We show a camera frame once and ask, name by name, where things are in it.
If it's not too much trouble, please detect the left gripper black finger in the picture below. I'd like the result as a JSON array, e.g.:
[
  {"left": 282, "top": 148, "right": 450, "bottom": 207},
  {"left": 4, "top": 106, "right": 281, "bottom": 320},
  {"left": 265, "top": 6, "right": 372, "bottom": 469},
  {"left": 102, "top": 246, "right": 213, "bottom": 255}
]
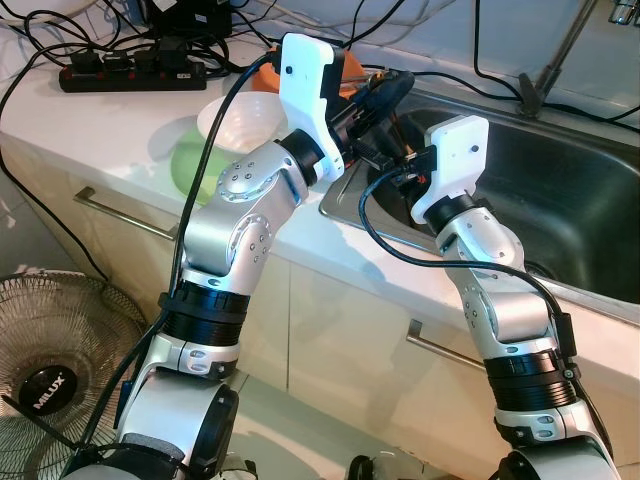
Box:
[{"left": 362, "top": 70, "right": 417, "bottom": 113}]

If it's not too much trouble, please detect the light green plate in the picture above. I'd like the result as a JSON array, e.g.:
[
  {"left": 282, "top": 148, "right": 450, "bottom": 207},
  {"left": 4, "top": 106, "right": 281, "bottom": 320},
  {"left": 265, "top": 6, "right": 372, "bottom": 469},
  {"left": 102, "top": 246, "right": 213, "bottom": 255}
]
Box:
[{"left": 168, "top": 118, "right": 263, "bottom": 208}]

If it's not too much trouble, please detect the stainless steel sink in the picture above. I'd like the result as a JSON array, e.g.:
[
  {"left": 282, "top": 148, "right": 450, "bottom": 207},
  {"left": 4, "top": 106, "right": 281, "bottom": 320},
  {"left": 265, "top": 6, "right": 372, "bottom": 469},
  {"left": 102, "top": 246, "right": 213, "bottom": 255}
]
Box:
[{"left": 318, "top": 84, "right": 640, "bottom": 327}]

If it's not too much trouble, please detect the white counter cabinet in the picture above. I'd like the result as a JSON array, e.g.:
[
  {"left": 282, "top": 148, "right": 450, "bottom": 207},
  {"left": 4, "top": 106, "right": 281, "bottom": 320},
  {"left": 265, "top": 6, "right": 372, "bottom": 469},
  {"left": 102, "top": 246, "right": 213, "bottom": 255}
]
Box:
[{"left": 0, "top": 130, "right": 640, "bottom": 476}]

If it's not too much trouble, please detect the metal stand pole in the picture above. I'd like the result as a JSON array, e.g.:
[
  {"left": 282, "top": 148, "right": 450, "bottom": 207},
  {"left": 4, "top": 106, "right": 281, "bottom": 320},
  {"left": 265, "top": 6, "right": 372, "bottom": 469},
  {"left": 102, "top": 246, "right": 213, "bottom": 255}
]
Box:
[{"left": 514, "top": 0, "right": 603, "bottom": 118}]

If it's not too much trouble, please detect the black box adapter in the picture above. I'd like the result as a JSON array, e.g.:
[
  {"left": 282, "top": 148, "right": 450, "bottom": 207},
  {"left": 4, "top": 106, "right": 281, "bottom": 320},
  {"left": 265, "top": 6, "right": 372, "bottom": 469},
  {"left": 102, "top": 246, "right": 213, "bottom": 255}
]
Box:
[{"left": 148, "top": 0, "right": 238, "bottom": 43}]

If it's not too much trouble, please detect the black power strip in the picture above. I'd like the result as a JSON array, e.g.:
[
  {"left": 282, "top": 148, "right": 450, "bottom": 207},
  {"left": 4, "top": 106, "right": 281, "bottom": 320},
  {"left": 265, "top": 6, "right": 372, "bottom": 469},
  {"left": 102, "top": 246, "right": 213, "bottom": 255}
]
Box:
[{"left": 57, "top": 52, "right": 209, "bottom": 94}]

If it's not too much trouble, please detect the silver faucet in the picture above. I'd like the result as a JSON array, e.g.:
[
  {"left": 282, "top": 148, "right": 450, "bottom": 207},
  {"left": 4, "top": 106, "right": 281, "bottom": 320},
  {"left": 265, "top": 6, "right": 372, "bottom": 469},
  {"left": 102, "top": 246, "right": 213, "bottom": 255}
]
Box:
[{"left": 608, "top": 0, "right": 640, "bottom": 28}]

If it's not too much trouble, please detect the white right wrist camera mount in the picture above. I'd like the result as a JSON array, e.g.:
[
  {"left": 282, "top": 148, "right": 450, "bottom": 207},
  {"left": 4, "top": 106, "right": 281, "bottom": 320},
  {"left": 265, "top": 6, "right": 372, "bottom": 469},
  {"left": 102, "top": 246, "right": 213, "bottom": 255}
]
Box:
[{"left": 409, "top": 114, "right": 490, "bottom": 227}]

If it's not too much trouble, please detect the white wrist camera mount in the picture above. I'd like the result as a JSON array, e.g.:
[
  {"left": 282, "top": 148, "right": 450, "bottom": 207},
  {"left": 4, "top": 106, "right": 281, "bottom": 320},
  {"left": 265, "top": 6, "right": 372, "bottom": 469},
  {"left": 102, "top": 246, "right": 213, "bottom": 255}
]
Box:
[
  {"left": 409, "top": 114, "right": 490, "bottom": 227},
  {"left": 277, "top": 32, "right": 347, "bottom": 182}
]

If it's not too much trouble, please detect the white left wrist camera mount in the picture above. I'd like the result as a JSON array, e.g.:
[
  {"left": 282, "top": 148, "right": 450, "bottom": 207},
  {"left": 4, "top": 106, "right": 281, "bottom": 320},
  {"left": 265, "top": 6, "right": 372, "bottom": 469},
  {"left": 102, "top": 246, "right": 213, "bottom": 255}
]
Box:
[{"left": 277, "top": 32, "right": 347, "bottom": 182}]

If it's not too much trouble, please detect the black power cable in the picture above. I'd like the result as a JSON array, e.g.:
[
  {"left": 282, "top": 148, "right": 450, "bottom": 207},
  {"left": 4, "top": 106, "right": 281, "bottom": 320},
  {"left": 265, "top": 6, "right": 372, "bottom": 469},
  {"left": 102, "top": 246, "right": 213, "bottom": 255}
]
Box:
[
  {"left": 0, "top": 40, "right": 111, "bottom": 283},
  {"left": 472, "top": 0, "right": 640, "bottom": 129}
]

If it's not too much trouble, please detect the short silver cabinet handle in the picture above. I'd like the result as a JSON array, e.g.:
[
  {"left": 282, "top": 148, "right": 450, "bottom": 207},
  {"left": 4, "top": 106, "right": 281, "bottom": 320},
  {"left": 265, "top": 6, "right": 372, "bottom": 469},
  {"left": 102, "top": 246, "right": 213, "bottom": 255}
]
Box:
[{"left": 405, "top": 318, "right": 488, "bottom": 373}]

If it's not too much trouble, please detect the long silver cabinet handle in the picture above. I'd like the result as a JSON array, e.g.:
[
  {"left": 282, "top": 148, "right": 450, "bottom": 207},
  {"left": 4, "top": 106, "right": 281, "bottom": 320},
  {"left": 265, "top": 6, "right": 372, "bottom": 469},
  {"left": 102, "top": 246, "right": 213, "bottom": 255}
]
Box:
[{"left": 72, "top": 185, "right": 183, "bottom": 243}]

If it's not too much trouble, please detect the floor fan with wire grille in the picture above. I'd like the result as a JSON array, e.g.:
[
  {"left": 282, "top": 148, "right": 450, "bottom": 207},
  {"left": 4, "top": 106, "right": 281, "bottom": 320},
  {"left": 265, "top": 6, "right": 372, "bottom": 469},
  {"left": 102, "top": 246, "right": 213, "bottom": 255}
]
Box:
[{"left": 0, "top": 270, "right": 153, "bottom": 480}]

